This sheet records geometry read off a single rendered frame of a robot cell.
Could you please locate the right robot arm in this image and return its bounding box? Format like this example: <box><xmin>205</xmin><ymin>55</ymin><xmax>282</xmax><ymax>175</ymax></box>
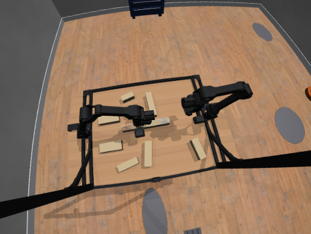
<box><xmin>181</xmin><ymin>81</ymin><xmax>253</xmax><ymax>121</ymax></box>

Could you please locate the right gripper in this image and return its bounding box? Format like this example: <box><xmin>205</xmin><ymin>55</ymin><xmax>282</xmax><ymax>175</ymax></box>
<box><xmin>187</xmin><ymin>94</ymin><xmax>205</xmax><ymax>124</ymax></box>

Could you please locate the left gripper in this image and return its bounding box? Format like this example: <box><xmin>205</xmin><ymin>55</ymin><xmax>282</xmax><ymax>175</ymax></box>
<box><xmin>133</xmin><ymin>121</ymin><xmax>145</xmax><ymax>138</ymax></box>

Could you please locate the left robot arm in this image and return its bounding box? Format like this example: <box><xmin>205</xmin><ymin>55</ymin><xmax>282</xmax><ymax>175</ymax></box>
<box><xmin>77</xmin><ymin>104</ymin><xmax>155</xmax><ymax>139</ymax></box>

